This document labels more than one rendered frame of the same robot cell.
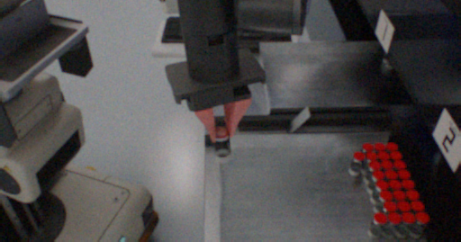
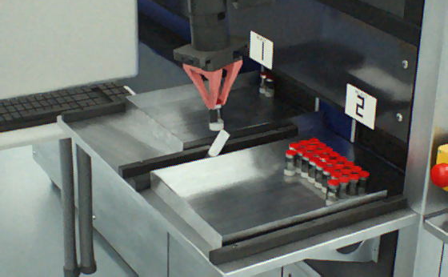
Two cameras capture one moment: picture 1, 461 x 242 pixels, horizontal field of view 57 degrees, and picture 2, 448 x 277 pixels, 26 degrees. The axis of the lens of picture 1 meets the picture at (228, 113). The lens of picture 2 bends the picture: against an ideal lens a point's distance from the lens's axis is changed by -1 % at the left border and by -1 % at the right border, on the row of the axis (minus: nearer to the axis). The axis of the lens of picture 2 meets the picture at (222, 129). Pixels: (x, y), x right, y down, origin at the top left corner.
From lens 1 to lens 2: 1.07 m
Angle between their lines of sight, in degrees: 30
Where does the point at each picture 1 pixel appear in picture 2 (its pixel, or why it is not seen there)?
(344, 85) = (235, 117)
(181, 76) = (192, 51)
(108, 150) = not seen: outside the picture
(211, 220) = (188, 234)
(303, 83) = (194, 124)
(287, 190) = (241, 198)
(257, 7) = not seen: outside the picture
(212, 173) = (160, 206)
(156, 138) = not seen: outside the picture
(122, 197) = not seen: outside the picture
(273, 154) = (207, 179)
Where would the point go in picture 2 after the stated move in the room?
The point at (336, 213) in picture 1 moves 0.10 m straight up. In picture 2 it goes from (293, 201) to (296, 151)
